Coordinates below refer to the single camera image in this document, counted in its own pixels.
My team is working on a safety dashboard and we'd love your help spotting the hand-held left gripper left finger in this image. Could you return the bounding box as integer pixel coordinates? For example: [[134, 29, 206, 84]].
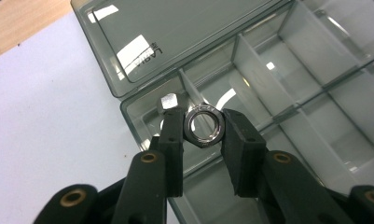
[[158, 106, 186, 198]]

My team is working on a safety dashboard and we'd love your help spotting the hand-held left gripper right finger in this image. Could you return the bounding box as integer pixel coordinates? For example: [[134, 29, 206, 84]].
[[220, 107, 269, 198]]

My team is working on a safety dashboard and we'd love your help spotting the grey transparent compartment box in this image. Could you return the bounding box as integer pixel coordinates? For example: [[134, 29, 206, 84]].
[[70, 0, 374, 224]]

